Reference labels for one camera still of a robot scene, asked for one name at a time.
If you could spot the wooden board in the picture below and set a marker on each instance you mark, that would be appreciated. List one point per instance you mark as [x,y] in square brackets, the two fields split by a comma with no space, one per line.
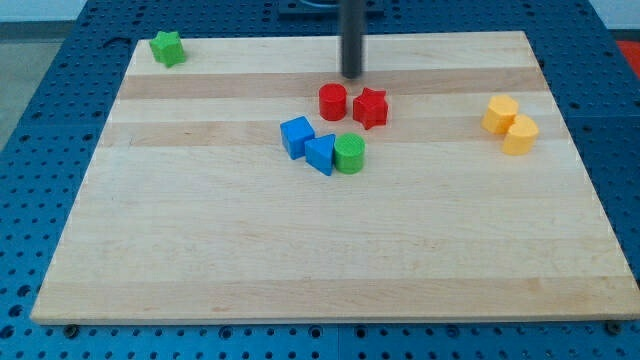
[192,212]

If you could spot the yellow hexagon block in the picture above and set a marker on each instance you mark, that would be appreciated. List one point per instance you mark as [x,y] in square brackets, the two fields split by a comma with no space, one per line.
[500,114]

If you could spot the green cylinder block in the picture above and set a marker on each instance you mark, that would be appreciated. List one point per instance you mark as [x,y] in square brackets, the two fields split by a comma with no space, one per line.
[349,151]

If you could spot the red star block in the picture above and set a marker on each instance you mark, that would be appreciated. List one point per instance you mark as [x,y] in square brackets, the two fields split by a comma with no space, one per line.
[370,108]

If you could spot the blue cube block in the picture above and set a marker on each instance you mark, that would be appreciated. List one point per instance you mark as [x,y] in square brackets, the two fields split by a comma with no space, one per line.
[294,134]

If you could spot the blue triangle block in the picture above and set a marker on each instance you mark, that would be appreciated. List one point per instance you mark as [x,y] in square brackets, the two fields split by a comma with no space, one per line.
[319,153]

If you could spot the green star block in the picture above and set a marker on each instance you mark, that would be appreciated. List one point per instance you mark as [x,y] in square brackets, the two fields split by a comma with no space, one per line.
[167,48]

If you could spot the red cylinder block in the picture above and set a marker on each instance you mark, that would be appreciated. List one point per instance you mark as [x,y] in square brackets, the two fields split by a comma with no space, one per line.
[332,101]

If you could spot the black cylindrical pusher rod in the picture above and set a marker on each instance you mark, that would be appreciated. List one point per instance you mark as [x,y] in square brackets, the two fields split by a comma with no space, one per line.
[352,26]

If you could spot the yellow half-round block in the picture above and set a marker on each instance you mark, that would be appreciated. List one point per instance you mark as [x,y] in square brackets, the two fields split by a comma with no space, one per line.
[521,136]

